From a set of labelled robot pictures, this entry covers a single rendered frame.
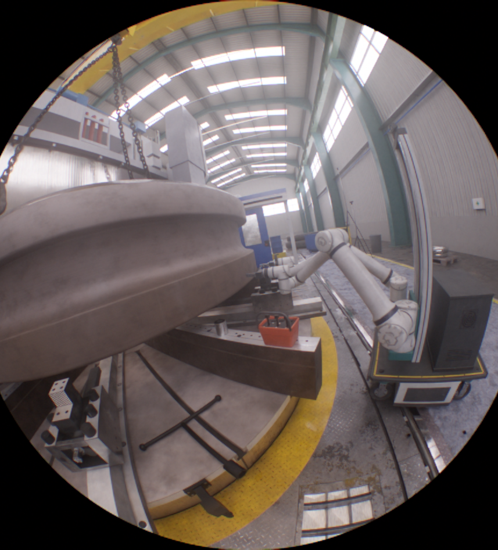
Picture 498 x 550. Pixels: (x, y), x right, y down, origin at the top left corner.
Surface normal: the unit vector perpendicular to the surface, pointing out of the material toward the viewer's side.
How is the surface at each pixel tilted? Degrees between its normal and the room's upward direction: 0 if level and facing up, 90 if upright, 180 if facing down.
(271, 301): 90
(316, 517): 4
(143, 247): 90
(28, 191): 90
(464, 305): 90
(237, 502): 0
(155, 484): 0
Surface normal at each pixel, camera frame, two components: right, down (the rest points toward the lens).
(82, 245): 0.66, 0.00
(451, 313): -0.60, 0.26
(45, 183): 0.97, -0.16
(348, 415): -0.19, -0.97
